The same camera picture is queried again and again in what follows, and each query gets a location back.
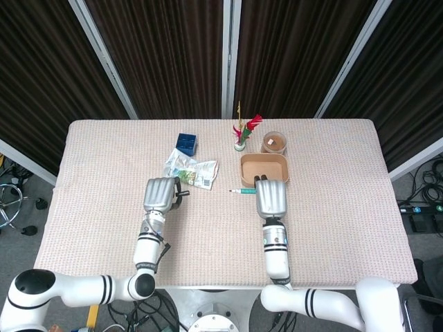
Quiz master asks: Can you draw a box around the white partition base rail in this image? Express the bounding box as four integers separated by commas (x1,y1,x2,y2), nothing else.
0,138,58,186
388,136,443,183

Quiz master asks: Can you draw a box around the white robot torso base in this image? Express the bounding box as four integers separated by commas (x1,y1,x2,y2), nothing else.
165,286,264,332

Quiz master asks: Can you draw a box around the white partition frame post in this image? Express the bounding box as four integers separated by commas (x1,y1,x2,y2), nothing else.
221,0,242,119
67,0,140,120
314,0,394,120

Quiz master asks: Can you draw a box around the black chair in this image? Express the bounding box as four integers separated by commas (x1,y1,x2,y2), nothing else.
402,258,443,316

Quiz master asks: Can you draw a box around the colourful feather shuttlecock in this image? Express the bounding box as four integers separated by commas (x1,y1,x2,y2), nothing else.
232,100,264,152

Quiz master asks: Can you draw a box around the brown paper food container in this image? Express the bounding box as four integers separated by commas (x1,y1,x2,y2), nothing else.
239,152,291,185

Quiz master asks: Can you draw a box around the beige woven tablecloth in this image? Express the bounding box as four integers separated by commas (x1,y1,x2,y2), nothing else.
33,118,418,288

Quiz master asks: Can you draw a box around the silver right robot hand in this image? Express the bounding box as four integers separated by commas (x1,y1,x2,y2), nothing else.
253,174,289,219

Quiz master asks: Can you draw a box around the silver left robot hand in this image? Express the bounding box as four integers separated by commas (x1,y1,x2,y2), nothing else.
142,176,191,213

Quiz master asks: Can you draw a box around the clear round plastic jar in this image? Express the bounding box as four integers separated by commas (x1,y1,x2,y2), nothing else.
260,131,288,155

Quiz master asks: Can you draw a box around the blue plastic organizer box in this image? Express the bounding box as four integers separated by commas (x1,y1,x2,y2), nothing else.
174,132,198,156

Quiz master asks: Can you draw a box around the chrome stool base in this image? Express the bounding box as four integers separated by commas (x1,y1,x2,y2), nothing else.
0,183,48,237

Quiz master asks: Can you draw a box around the crumpled white snack bag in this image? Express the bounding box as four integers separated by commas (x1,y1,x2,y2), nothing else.
163,147,220,191

